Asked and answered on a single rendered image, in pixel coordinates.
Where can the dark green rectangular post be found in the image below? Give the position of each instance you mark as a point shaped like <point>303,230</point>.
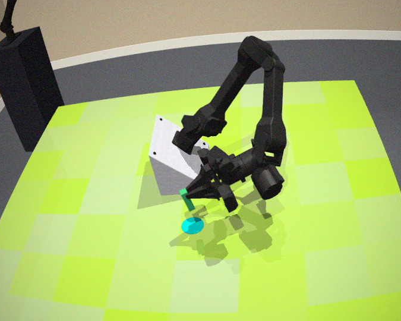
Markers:
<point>188,202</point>

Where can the cyan circle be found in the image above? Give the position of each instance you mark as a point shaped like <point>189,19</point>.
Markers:
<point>192,225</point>

